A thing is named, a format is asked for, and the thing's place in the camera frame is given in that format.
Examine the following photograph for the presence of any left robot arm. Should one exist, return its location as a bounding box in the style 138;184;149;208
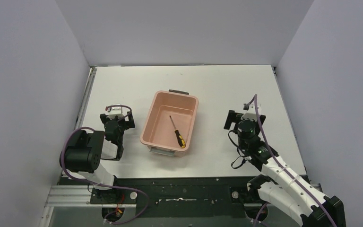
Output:
59;111;135;203

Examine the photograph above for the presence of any aluminium left side rail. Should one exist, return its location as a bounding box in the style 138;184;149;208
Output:
75;66;97;129

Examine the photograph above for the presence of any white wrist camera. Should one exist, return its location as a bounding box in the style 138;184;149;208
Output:
105;105;124;119
241;102;261;122

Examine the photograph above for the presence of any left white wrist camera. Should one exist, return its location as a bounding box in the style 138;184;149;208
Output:
105;105;124;119

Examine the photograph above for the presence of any aluminium front rail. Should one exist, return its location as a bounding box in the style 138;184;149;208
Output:
45;184;245;207

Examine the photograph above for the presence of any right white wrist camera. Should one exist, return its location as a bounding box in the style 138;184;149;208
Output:
241;102;261;122

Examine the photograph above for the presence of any yellow black handled screwdriver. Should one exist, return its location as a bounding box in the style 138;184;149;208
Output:
169;115;186;148

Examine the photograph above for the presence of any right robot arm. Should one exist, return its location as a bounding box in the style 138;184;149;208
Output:
224;110;346;227

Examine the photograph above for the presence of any aluminium rail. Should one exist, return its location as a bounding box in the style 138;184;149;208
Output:
45;184;245;207
75;66;97;129

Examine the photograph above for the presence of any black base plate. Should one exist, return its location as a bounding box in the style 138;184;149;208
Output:
58;175;311;219

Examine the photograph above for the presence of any pink plastic bin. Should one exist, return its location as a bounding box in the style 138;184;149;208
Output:
140;89;199;157

